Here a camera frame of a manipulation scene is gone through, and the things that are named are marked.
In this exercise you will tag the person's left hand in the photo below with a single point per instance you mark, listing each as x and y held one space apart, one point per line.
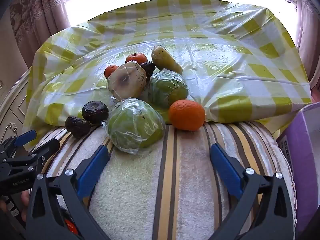
25 201

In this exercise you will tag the dark round passion fruit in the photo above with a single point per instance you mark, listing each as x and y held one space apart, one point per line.
95 111

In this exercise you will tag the pale bruised pear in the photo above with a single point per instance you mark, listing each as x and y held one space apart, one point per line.
125 81

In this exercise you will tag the dark wrinkled passion fruit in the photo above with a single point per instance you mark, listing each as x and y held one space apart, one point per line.
149 67
77 126

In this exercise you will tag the purple box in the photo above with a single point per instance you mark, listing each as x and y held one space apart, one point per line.
303 140

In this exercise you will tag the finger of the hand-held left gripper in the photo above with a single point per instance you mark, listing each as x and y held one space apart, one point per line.
48 147
25 137

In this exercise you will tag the yellow checkered plastic tablecloth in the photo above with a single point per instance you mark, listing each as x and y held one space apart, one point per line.
225 62

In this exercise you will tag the green apple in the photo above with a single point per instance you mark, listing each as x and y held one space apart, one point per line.
168 88
136 127

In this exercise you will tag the small orange with stem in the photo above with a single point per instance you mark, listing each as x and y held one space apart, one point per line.
136 58

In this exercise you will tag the yellow wrapped pear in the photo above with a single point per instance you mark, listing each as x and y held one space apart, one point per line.
166 58

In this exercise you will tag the white ornate cabinet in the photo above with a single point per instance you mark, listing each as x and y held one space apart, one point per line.
11 105

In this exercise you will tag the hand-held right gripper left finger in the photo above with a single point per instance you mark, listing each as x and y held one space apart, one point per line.
93 170

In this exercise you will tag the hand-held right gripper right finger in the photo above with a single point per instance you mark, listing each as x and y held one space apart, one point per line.
225 170

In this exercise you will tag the large orange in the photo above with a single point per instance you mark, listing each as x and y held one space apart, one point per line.
186 115

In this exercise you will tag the pink patterned curtain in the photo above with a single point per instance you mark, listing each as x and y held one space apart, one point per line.
37 15
308 30

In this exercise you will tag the striped towel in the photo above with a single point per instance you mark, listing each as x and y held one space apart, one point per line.
185 180

